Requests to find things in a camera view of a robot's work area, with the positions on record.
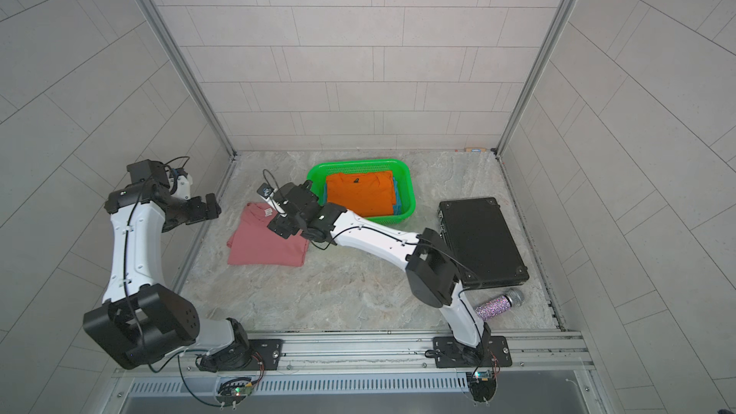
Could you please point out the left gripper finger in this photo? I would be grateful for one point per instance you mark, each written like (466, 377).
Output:
(196, 216)
(212, 207)

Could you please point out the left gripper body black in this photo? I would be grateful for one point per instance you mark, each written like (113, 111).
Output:
(210, 207)

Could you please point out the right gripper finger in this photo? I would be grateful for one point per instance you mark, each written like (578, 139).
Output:
(279, 225)
(291, 226)

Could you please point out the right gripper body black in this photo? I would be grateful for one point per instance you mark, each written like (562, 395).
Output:
(303, 225)

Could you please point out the green plastic basket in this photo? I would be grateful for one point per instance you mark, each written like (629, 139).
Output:
(400, 170)

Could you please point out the pink t-shirt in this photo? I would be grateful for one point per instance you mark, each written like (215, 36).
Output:
(253, 243)

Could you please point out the orange t-shirt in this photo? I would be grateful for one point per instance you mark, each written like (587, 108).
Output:
(369, 194)

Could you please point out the blue t-shirt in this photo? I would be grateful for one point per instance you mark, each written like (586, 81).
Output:
(397, 205)

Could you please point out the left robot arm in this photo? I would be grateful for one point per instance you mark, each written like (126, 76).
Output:
(141, 320)

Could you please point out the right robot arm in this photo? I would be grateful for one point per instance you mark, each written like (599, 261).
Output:
(434, 276)

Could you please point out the left circuit board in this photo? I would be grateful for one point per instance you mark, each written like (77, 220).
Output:
(233, 392)

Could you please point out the circuit board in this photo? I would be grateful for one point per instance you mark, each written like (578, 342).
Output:
(482, 386)
(233, 392)

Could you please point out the black case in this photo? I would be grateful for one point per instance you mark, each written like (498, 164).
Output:
(476, 232)

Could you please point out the right circuit board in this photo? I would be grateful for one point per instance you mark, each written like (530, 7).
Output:
(482, 386)

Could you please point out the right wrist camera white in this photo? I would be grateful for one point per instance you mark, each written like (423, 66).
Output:
(266, 193)

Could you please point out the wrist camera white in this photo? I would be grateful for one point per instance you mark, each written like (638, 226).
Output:
(266, 193)
(181, 184)

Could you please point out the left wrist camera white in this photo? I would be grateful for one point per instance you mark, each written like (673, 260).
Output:
(181, 184)

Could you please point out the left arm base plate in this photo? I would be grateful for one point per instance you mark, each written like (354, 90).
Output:
(259, 354)

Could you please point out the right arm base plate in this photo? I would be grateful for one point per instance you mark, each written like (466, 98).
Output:
(446, 352)

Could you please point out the aluminium rail frame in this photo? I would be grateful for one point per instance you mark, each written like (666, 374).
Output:
(405, 351)

